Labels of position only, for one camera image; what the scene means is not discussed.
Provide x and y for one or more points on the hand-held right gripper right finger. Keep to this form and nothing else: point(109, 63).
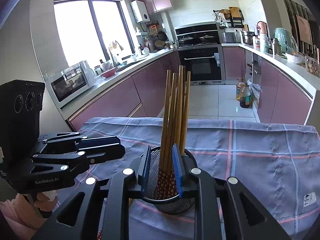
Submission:
point(178, 170)

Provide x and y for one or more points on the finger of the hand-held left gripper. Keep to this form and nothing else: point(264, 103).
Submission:
point(100, 141)
point(107, 152)

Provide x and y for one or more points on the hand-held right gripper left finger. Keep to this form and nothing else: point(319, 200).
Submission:
point(143, 170)

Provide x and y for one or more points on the black mesh utensil holder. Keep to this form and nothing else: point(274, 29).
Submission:
point(172, 206)

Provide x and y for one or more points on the bundle of wooden chopsticks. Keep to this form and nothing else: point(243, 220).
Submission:
point(165, 120)

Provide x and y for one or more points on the person's left hand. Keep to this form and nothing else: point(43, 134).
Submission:
point(51, 202)

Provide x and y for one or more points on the white microwave oven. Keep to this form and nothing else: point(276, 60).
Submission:
point(72, 82)

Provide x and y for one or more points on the pink bowl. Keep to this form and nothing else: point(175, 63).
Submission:
point(108, 73)

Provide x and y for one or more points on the blue plaid tablecloth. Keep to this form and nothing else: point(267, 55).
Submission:
point(250, 160)

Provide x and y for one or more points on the pink base cabinets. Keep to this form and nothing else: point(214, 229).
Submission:
point(150, 85)

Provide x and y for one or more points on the chrome sink faucet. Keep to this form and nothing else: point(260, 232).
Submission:
point(113, 55)

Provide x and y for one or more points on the kitchen window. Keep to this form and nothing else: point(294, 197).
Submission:
point(75, 30)

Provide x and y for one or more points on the dark sauce bottle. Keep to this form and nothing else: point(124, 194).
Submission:
point(245, 97)

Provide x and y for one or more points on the black integrated stove with oven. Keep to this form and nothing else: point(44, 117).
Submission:
point(202, 65)

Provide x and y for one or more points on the white plastic bag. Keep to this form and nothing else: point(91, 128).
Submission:
point(255, 90)

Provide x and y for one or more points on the black hanging frying pan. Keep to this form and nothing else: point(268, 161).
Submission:
point(162, 35)

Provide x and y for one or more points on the black wok with lid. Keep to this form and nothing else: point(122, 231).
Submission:
point(207, 38)
point(186, 40)

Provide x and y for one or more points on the white gas water heater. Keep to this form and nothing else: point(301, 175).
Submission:
point(140, 11)

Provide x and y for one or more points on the silver countertop appliance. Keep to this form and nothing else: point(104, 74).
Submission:
point(228, 37)

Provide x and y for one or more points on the stainless steel pot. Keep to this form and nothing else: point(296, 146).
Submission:
point(247, 37)

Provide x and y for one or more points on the steel thermos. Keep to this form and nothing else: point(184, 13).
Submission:
point(276, 47)

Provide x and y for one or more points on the pink kettle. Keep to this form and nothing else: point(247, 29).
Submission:
point(262, 28)

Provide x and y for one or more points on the wooden cutting board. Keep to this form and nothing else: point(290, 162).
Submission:
point(235, 12)

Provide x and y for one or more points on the mint green appliance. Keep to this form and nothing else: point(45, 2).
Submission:
point(285, 40)

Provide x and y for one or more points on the clear food container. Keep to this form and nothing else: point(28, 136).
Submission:
point(313, 67)

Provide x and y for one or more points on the pink wall cabinet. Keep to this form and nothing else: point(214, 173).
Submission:
point(160, 0)

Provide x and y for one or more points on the black wall rack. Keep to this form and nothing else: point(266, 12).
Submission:
point(235, 23)

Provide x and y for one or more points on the framed wall painting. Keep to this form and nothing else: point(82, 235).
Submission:
point(303, 30)

